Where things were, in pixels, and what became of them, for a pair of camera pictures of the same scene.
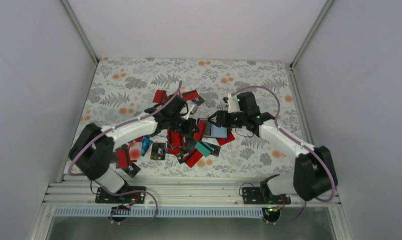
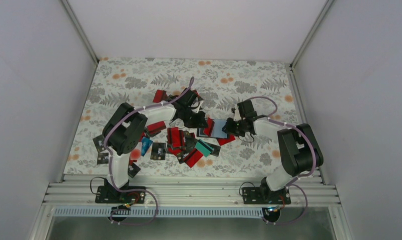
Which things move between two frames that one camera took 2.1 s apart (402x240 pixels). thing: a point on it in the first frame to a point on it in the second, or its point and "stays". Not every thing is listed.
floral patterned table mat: x=172 y=117 stays
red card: x=200 y=135 to x=210 y=123
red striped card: x=222 y=141 stays
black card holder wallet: x=213 y=130 stays
